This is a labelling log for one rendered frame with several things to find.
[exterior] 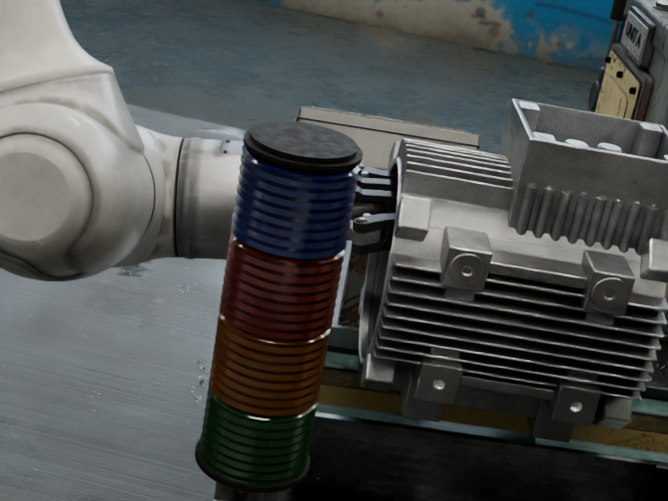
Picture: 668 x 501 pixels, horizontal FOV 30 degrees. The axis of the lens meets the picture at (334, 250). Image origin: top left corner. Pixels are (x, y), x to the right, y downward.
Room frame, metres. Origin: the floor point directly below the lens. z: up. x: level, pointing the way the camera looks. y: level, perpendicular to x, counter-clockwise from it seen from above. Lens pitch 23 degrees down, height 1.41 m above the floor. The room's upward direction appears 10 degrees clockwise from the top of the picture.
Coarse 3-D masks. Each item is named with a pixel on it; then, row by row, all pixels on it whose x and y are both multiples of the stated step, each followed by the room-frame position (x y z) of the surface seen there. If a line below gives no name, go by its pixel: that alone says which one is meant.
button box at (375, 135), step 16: (304, 112) 1.10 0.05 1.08; (320, 112) 1.10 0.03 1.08; (336, 112) 1.11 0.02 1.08; (352, 112) 1.11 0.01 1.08; (336, 128) 1.10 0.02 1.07; (352, 128) 1.10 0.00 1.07; (368, 128) 1.10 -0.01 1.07; (384, 128) 1.11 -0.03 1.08; (400, 128) 1.11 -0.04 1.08; (416, 128) 1.11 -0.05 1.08; (432, 128) 1.11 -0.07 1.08; (448, 128) 1.12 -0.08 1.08; (368, 144) 1.10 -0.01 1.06; (384, 144) 1.10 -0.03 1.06; (448, 144) 1.11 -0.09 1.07; (464, 144) 1.11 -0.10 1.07; (368, 160) 1.09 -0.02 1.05; (384, 160) 1.09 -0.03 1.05
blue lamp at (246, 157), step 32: (256, 160) 0.57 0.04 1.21; (256, 192) 0.57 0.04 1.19; (288, 192) 0.56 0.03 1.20; (320, 192) 0.56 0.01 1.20; (352, 192) 0.58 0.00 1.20; (256, 224) 0.57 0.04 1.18; (288, 224) 0.56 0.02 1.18; (320, 224) 0.57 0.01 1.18; (288, 256) 0.56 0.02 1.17; (320, 256) 0.57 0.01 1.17
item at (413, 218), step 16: (400, 208) 0.81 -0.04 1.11; (416, 208) 0.81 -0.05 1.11; (400, 224) 0.80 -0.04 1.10; (416, 224) 0.80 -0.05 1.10; (416, 240) 0.81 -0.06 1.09; (656, 240) 0.83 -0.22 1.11; (656, 256) 0.82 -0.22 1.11; (640, 272) 0.82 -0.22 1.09; (656, 272) 0.81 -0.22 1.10; (368, 368) 0.80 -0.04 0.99; (384, 368) 0.81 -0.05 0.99; (368, 384) 0.81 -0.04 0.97; (384, 384) 0.80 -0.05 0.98; (608, 400) 0.82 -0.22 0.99; (624, 400) 0.82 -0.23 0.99; (608, 416) 0.81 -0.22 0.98; (624, 416) 0.81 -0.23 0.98
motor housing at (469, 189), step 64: (448, 192) 0.84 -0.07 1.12; (512, 192) 0.84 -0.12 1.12; (384, 256) 0.95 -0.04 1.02; (512, 256) 0.81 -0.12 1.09; (576, 256) 0.82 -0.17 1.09; (640, 256) 0.83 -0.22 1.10; (384, 320) 0.79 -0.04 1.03; (448, 320) 0.79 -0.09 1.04; (512, 320) 0.79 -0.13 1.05; (576, 320) 0.79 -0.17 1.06; (640, 320) 0.80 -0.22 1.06; (512, 384) 0.80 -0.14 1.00; (640, 384) 0.80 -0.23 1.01
